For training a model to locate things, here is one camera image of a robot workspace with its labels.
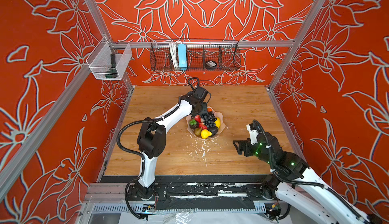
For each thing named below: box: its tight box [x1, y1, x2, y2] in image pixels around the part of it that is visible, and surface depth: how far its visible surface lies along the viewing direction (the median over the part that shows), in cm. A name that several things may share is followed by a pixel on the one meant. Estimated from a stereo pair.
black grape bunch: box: [200, 110, 218, 128], surface depth 89 cm
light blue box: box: [177, 43, 188, 69], surface depth 91 cm
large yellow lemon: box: [214, 116, 222, 129], surface depth 94 cm
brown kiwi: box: [193, 127, 203, 136], surface depth 89 cm
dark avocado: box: [206, 125, 219, 137], surface depth 88 cm
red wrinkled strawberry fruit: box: [198, 122, 209, 130], surface depth 92 cm
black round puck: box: [204, 60, 218, 68], surface depth 97 cm
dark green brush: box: [104, 53, 119, 79], surface depth 81 cm
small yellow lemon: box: [201, 128, 213, 139], surface depth 87 cm
